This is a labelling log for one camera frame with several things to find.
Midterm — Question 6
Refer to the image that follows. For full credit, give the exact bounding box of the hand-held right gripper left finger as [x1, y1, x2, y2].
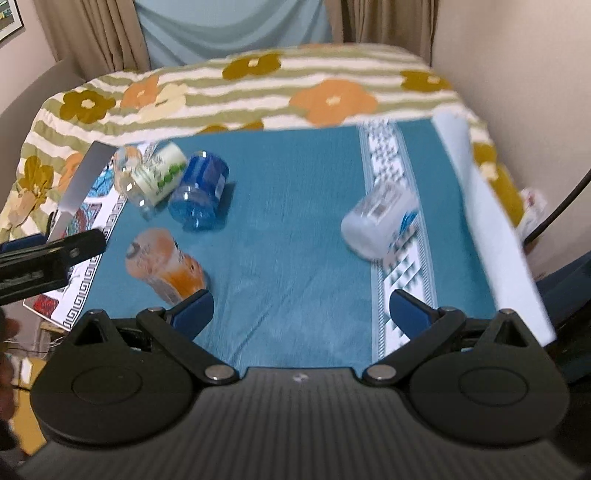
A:
[65, 290, 240, 386]

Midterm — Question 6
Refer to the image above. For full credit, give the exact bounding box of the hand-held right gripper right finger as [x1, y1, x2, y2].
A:
[361, 290, 533, 387]

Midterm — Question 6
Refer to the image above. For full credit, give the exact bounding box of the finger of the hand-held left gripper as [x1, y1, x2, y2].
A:
[0, 265, 71, 306]
[0, 229, 108, 278]

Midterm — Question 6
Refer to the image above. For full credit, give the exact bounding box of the clear plastic cup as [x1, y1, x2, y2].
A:
[112, 146, 145, 197]

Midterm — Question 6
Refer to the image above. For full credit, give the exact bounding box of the person's left hand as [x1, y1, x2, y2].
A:
[0, 310, 22, 418]

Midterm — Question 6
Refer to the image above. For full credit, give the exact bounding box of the orange plastic bottle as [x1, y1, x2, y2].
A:
[126, 228, 207, 305]

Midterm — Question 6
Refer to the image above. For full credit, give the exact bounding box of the grey flat strip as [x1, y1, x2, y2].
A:
[46, 141, 117, 244]

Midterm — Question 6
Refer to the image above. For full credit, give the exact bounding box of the clear bottle white label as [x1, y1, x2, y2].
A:
[341, 181, 419, 259]

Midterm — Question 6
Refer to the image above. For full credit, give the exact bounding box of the teal cloth with patterned border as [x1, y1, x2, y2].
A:
[23, 117, 509, 370]

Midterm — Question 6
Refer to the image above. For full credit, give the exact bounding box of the blue plastic bottle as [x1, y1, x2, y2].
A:
[167, 150, 230, 230]

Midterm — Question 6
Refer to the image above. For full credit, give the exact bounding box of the clear bottle green-white label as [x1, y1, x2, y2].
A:
[124, 141, 188, 219]

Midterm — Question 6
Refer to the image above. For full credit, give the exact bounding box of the dark blue object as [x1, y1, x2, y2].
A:
[531, 250, 591, 385]

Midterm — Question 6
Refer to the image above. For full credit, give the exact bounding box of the white and red wrapper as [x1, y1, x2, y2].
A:
[516, 186, 551, 241]

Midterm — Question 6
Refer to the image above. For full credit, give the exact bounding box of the beige curtain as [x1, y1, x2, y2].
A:
[33, 0, 151, 80]
[325, 0, 445, 65]

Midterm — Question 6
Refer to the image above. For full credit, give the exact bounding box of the floral striped blanket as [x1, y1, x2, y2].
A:
[0, 42, 527, 241]

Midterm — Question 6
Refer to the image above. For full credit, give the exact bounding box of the light blue curtain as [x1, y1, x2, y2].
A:
[133, 0, 334, 70]

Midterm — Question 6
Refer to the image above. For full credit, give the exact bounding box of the grey bed frame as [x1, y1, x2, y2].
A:
[0, 59, 88, 206]

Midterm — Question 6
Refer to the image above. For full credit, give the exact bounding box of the black cable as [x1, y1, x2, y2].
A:
[525, 168, 591, 244]

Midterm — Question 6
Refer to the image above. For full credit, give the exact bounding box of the framed wall picture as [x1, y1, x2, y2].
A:
[0, 0, 25, 45]

